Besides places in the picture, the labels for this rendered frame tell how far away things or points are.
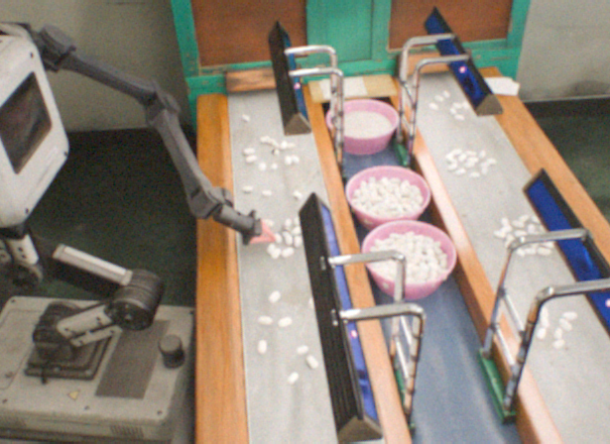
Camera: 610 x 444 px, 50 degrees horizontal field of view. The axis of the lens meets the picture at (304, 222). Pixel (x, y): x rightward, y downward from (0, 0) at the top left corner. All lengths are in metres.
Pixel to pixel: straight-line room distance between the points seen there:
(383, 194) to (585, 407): 0.90
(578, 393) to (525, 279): 0.37
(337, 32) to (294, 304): 1.22
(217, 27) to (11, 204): 1.27
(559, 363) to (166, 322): 1.18
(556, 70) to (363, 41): 1.54
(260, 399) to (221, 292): 0.35
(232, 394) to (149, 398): 0.45
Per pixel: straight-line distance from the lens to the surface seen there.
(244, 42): 2.61
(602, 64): 4.02
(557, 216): 1.60
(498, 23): 2.80
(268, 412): 1.60
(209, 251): 1.94
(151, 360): 2.08
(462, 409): 1.70
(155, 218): 3.31
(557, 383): 1.72
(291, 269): 1.89
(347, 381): 1.19
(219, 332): 1.73
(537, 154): 2.36
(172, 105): 2.05
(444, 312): 1.88
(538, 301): 1.38
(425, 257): 1.93
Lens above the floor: 2.08
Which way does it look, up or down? 41 degrees down
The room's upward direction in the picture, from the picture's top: 3 degrees counter-clockwise
